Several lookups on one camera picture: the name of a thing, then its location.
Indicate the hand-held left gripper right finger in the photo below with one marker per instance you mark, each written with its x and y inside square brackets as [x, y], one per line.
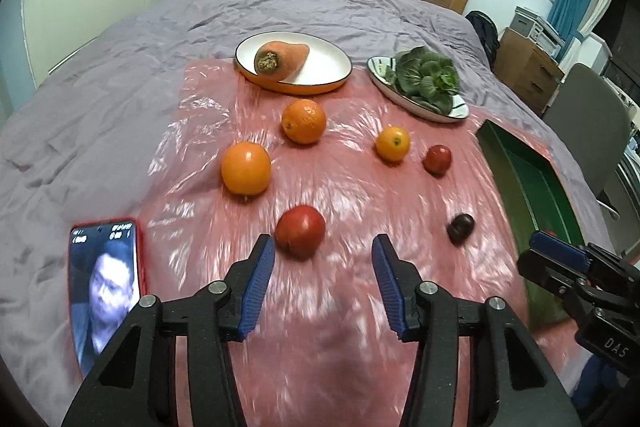
[390, 287]

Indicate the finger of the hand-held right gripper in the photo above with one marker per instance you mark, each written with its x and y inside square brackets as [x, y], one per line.
[557, 252]
[545, 277]

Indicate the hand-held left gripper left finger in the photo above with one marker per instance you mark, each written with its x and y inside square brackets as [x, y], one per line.
[257, 287]

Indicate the green tray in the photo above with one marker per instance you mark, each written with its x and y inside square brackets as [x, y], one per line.
[540, 192]

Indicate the red tomato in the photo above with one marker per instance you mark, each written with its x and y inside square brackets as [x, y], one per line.
[299, 231]

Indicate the dark plum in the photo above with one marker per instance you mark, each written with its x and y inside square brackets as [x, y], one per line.
[460, 228]

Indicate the smooth orange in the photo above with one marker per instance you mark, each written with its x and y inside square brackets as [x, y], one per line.
[246, 168]

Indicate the small red apple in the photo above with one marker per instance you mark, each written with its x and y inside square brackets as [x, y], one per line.
[437, 158]

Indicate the small orange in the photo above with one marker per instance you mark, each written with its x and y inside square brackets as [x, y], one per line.
[393, 144]

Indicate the rough orange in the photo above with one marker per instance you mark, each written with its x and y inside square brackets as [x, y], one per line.
[303, 121]

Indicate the pink plastic sheet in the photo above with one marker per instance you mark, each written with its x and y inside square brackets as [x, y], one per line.
[325, 187]

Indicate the grey chair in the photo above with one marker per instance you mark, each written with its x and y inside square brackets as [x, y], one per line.
[585, 117]

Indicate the phone with red case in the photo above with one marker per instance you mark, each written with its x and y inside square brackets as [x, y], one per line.
[100, 277]

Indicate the wooden nightstand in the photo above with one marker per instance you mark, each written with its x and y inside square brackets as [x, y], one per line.
[525, 67]

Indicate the green leafy vegetable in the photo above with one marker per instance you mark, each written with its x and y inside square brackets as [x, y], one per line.
[425, 79]

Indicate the white plate with dark rim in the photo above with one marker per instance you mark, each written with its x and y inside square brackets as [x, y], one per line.
[381, 69]

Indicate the black backpack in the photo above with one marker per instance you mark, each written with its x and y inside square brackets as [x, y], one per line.
[482, 37]

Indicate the white printer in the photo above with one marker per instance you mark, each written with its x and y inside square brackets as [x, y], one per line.
[530, 24]

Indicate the carrot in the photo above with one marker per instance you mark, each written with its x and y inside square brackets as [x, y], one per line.
[285, 57]

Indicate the white plate with orange rim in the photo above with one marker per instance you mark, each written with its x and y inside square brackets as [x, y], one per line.
[325, 62]

